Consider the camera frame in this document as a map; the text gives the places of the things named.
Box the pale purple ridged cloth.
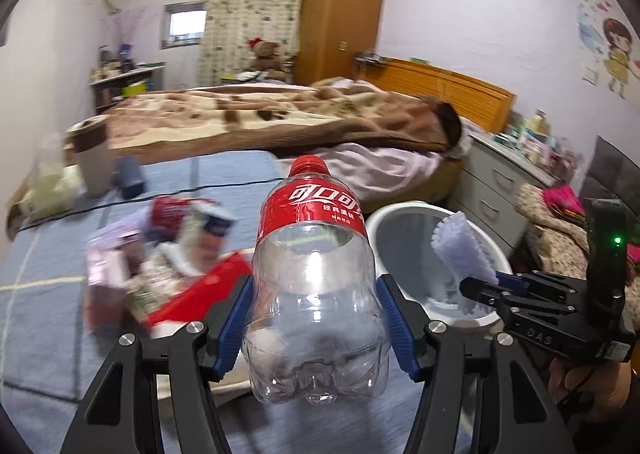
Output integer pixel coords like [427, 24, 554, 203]
[431, 211, 498, 315]

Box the red box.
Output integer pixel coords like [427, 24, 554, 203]
[142, 252, 252, 330]

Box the green white crushed carton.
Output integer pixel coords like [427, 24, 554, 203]
[126, 243, 202, 323]

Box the purple drink carton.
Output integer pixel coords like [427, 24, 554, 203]
[84, 226, 146, 334]

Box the clear cola bottle red label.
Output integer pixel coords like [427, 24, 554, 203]
[242, 155, 390, 405]

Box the white blue packet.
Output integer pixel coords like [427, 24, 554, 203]
[176, 200, 236, 278]

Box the red milk can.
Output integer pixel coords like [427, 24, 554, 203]
[149, 195, 192, 240]

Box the white trash bin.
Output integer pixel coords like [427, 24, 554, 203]
[366, 200, 502, 333]

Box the right hand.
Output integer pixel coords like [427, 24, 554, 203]
[548, 359, 634, 422]

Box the blue checked table cloth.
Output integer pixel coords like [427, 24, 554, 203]
[1, 151, 421, 453]

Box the grey bedside drawer cabinet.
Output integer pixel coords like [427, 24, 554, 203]
[447, 133, 555, 258]

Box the pink bed sheet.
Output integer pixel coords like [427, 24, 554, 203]
[276, 120, 474, 203]

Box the orange wooden headboard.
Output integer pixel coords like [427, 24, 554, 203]
[361, 58, 515, 133]

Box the dark blue glasses case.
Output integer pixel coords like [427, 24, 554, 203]
[116, 156, 145, 200]

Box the yellow tissue box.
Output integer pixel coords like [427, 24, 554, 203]
[18, 133, 85, 221]

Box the beige brown travel mug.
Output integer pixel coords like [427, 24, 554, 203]
[66, 115, 115, 197]

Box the brown patterned blanket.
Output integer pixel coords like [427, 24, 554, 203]
[103, 79, 463, 164]

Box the teddy bear red hat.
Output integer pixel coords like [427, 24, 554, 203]
[246, 37, 290, 82]

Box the orange wooden wardrobe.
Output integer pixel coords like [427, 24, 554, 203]
[294, 0, 383, 86]

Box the cluttered side desk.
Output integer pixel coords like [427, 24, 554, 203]
[89, 44, 166, 114]

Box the patterned curtain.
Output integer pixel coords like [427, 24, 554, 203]
[198, 0, 303, 86]

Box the small window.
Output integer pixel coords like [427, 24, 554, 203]
[160, 1, 206, 49]

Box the cartoon girl wall sticker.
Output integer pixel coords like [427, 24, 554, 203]
[577, 12, 639, 99]

